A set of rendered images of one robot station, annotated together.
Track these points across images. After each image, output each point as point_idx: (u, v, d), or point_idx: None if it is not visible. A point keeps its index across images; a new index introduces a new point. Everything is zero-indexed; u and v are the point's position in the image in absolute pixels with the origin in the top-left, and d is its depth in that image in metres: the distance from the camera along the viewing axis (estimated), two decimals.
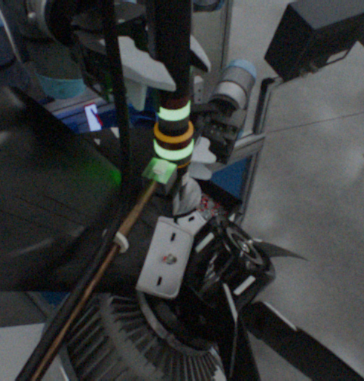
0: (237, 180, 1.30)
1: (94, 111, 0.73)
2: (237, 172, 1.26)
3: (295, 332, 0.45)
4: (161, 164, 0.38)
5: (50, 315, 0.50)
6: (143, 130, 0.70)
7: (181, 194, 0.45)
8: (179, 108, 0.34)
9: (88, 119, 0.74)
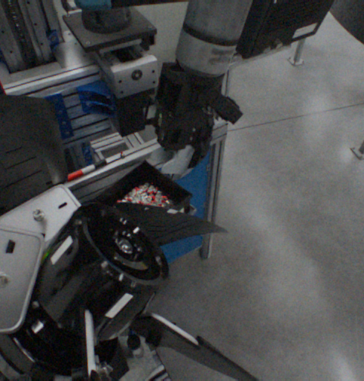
0: (202, 173, 1.18)
1: None
2: (200, 164, 1.14)
3: (83, 373, 0.24)
4: None
5: None
6: (200, 219, 0.68)
7: None
8: None
9: None
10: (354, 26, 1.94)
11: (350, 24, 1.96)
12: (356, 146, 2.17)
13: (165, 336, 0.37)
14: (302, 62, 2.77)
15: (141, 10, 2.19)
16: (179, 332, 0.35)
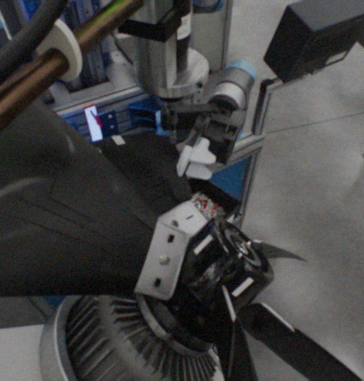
0: (237, 181, 1.31)
1: (94, 112, 0.73)
2: (237, 173, 1.27)
3: (229, 319, 0.36)
4: None
5: (50, 317, 0.51)
6: (281, 248, 0.78)
7: (179, 59, 0.30)
8: None
9: (88, 120, 0.74)
10: None
11: (363, 39, 2.09)
12: None
13: (267, 324, 0.48)
14: None
15: None
16: (280, 319, 0.46)
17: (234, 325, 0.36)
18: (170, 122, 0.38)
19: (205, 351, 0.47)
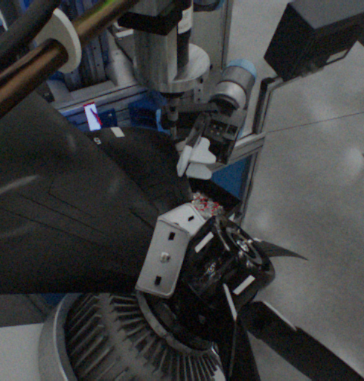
0: (237, 179, 1.30)
1: (94, 110, 0.73)
2: (237, 172, 1.26)
3: (231, 317, 0.36)
4: None
5: (50, 315, 0.50)
6: (282, 247, 0.78)
7: (180, 53, 0.30)
8: None
9: (88, 118, 0.73)
10: None
11: None
12: None
13: (269, 323, 0.47)
14: None
15: None
16: (281, 318, 0.45)
17: (235, 323, 0.36)
18: (171, 121, 0.37)
19: (206, 350, 0.47)
